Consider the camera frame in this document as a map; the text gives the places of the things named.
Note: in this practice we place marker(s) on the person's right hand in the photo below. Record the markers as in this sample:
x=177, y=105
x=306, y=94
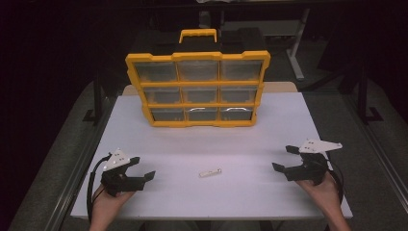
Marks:
x=322, y=195

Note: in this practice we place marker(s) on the desk with white leg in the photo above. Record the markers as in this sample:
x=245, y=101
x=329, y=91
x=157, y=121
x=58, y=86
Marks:
x=296, y=45

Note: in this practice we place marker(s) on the person's left hand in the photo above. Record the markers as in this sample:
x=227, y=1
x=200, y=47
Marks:
x=106, y=205

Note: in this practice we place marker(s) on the tan wooden board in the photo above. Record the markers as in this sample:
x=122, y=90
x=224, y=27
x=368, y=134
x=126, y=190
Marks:
x=279, y=87

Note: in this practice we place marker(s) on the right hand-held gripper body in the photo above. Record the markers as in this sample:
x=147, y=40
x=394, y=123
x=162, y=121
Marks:
x=312, y=168

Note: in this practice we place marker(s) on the metal floor rail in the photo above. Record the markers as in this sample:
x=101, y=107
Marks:
x=378, y=150
x=75, y=179

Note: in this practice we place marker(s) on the black metal stand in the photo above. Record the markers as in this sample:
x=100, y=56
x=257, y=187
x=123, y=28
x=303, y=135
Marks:
x=96, y=102
x=364, y=96

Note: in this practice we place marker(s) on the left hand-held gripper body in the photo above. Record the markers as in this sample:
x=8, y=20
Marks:
x=114, y=179

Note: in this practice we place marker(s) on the clear tilt-out bin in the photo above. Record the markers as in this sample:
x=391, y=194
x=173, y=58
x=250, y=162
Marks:
x=202, y=114

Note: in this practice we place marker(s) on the yellow organizer case clear drawers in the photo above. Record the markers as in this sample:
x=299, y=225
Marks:
x=198, y=84

